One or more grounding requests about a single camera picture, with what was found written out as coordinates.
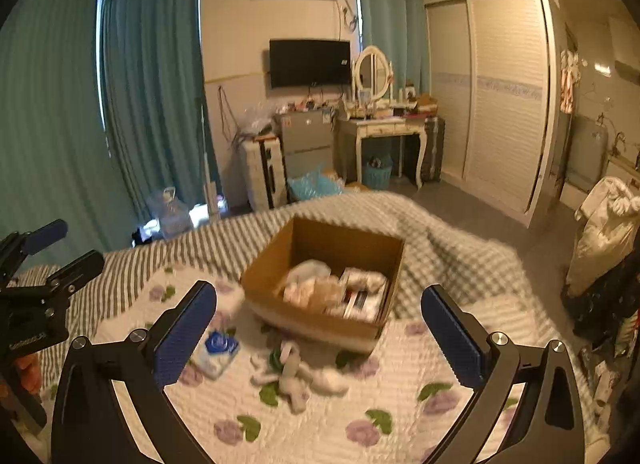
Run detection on white suitcase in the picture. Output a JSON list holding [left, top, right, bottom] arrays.
[[240, 136, 287, 211]]

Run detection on white plastic bag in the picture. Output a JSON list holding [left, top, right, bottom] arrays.
[[284, 260, 342, 305]]

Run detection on teal window curtain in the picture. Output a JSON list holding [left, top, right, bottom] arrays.
[[0, 0, 221, 265]]

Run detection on blue plastic bag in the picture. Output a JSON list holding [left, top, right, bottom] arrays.
[[286, 169, 346, 205]]

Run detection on floral white quilt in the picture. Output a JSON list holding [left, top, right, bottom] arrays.
[[15, 264, 601, 464]]

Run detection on black wall television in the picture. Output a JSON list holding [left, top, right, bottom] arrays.
[[269, 38, 352, 90]]

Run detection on hanging pink white garment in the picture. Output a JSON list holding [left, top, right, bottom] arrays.
[[559, 50, 581, 113]]

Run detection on white jacket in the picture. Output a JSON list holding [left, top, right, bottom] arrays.
[[565, 176, 640, 297]]

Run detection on brown cardboard box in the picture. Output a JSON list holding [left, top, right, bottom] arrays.
[[240, 216, 406, 355]]

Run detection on grey striped blanket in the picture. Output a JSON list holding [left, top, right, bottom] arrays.
[[10, 191, 526, 345]]

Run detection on white dressing table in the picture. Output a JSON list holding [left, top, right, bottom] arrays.
[[336, 111, 431, 189]]

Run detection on white mop pole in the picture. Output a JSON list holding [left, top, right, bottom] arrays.
[[197, 104, 221, 217]]

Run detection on blue woven basket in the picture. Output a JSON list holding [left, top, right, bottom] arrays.
[[361, 156, 393, 189]]

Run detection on dark clothes pile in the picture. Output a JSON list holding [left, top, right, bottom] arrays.
[[560, 264, 640, 345]]

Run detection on grey small fridge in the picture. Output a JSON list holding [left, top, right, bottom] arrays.
[[274, 111, 335, 179]]

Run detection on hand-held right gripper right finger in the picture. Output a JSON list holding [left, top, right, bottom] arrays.
[[421, 285, 586, 464]]

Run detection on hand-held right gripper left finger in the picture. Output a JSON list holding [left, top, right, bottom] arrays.
[[50, 280, 218, 464]]

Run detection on white packaged goods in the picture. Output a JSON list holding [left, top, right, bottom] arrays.
[[340, 267, 391, 323]]

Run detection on white soft cloth toy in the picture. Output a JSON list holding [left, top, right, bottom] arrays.
[[250, 341, 351, 412]]

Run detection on dark suitcase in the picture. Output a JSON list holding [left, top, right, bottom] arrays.
[[419, 116, 446, 183]]

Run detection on light blue curtain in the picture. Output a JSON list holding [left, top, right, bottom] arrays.
[[352, 0, 431, 114]]

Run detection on white sliding door wardrobe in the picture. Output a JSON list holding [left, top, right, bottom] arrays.
[[424, 0, 561, 227]]

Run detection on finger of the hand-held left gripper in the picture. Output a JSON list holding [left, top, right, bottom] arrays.
[[30, 250, 105, 305], [0, 220, 68, 275]]

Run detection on white oval vanity mirror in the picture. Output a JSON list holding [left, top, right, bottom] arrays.
[[352, 45, 393, 100]]

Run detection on white tissue packet blue flower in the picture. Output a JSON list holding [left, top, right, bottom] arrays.
[[192, 330, 241, 380]]

